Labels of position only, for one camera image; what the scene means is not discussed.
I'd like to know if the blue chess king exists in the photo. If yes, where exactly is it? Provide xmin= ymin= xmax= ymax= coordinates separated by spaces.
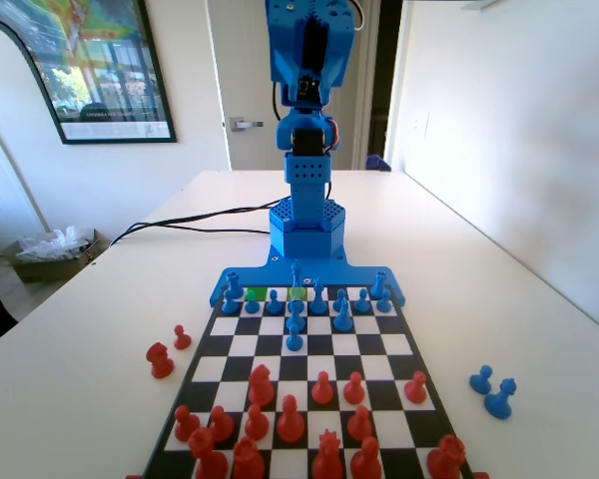
xmin=289 ymin=258 xmax=303 ymax=301

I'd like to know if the red chess bishop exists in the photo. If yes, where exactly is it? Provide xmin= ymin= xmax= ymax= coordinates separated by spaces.
xmin=349 ymin=436 xmax=383 ymax=479
xmin=276 ymin=394 xmax=306 ymax=445

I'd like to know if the red chess queen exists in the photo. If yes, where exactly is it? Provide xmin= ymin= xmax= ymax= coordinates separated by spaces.
xmin=310 ymin=429 xmax=345 ymax=479

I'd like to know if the white door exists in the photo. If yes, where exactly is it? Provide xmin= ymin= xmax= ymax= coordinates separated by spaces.
xmin=207 ymin=0 xmax=375 ymax=172

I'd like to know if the dark framed poster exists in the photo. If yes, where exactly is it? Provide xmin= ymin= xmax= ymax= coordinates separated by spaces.
xmin=0 ymin=0 xmax=179 ymax=146

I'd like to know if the black white chessboard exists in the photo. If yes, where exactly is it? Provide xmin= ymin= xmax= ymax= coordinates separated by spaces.
xmin=139 ymin=283 xmax=476 ymax=479

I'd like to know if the white plastic wrap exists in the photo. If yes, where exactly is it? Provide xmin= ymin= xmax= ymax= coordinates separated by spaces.
xmin=17 ymin=225 xmax=94 ymax=263

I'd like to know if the cardboard box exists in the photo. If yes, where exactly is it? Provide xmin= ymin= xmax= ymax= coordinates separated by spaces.
xmin=7 ymin=227 xmax=104 ymax=284

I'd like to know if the silver door handle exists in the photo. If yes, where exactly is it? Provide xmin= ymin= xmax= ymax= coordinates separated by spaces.
xmin=229 ymin=117 xmax=265 ymax=133

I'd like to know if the black power cable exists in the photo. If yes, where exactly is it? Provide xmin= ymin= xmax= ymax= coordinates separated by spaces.
xmin=110 ymin=198 xmax=291 ymax=248
xmin=124 ymin=222 xmax=272 ymax=236

